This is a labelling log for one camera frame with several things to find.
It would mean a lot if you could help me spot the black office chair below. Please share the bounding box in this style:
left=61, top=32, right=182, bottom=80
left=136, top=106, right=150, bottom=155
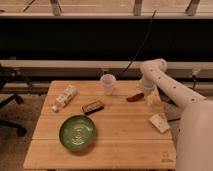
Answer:
left=0, top=64, right=27, bottom=137

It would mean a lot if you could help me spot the brown dried pepper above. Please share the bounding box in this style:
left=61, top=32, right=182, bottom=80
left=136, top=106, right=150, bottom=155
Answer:
left=126, top=93, right=144, bottom=102

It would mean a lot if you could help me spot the white rectangular sponge block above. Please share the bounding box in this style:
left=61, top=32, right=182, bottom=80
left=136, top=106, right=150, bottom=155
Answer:
left=149, top=114, right=169, bottom=133

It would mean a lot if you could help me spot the green ceramic bowl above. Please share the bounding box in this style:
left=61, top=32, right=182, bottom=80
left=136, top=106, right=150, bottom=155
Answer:
left=59, top=115, right=97, bottom=151

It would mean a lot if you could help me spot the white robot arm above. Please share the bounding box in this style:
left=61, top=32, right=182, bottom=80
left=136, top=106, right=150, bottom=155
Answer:
left=140, top=58, right=213, bottom=171

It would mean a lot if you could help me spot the brown chocolate bar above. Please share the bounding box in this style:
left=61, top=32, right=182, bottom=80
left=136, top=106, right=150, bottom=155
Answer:
left=82, top=101, right=104, bottom=115

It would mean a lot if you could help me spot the white plastic bottle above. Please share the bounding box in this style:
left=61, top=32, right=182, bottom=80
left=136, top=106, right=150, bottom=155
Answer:
left=51, top=85, right=77, bottom=113

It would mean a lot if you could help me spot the clear plastic cup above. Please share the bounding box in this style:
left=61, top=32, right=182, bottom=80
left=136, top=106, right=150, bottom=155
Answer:
left=100, top=74, right=116, bottom=95

